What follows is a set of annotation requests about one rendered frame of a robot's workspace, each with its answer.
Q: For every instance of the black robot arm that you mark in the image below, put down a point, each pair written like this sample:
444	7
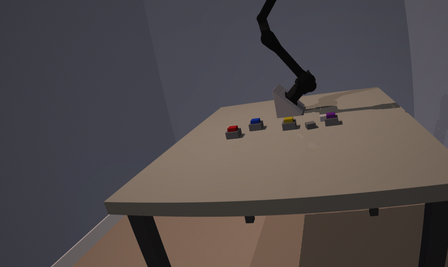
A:
305	81

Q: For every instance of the red button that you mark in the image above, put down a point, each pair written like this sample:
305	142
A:
233	132

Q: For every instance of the blue button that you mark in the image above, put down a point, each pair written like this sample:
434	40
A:
256	124

